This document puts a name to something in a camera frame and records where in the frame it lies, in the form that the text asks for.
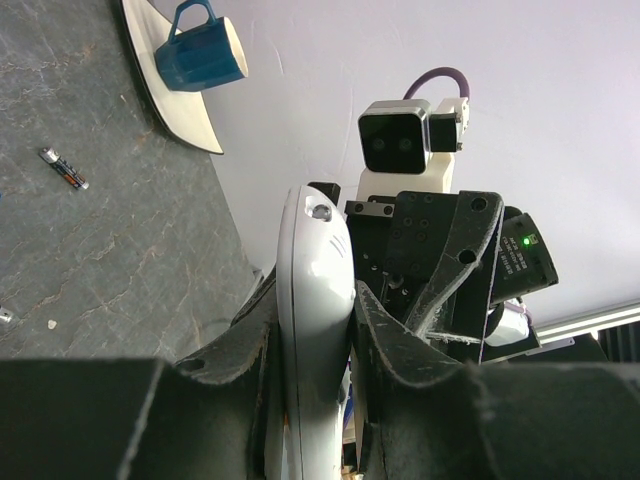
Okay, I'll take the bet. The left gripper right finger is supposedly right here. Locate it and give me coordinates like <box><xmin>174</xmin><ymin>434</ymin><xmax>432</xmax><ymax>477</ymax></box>
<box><xmin>353</xmin><ymin>281</ymin><xmax>467</xmax><ymax>475</ymax></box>

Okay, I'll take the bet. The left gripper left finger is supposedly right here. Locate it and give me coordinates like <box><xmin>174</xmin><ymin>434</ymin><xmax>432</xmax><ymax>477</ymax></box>
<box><xmin>176</xmin><ymin>273</ymin><xmax>280</xmax><ymax>479</ymax></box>

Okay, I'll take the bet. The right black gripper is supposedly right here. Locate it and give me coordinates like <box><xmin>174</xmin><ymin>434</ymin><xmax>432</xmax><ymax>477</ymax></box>
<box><xmin>305</xmin><ymin>180</ymin><xmax>506</xmax><ymax>366</ymax></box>

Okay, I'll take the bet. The white remote control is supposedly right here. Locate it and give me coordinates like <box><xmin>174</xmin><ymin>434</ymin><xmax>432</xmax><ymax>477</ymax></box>
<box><xmin>275</xmin><ymin>185</ymin><xmax>356</xmax><ymax>479</ymax></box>

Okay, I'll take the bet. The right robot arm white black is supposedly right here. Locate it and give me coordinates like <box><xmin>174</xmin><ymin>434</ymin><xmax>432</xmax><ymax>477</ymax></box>
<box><xmin>345</xmin><ymin>191</ymin><xmax>606</xmax><ymax>363</ymax></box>

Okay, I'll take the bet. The white square plate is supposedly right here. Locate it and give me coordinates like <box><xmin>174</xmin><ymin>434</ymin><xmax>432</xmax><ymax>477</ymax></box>
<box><xmin>120</xmin><ymin>0</ymin><xmax>224</xmax><ymax>155</ymax></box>

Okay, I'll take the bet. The black battery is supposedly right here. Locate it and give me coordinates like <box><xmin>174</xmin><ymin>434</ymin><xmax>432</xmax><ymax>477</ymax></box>
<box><xmin>39</xmin><ymin>147</ymin><xmax>89</xmax><ymax>190</ymax></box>

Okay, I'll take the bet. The dark blue mug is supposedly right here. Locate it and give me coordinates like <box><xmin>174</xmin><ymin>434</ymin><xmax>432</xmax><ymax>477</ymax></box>
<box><xmin>154</xmin><ymin>0</ymin><xmax>249</xmax><ymax>93</ymax></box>

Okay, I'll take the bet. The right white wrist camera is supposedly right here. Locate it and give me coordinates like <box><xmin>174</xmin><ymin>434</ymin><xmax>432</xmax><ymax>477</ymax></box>
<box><xmin>356</xmin><ymin>96</ymin><xmax>470</xmax><ymax>201</ymax></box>

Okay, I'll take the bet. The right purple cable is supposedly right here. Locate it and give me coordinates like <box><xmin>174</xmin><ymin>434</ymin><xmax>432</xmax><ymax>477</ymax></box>
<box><xmin>402</xmin><ymin>66</ymin><xmax>472</xmax><ymax>101</ymax></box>

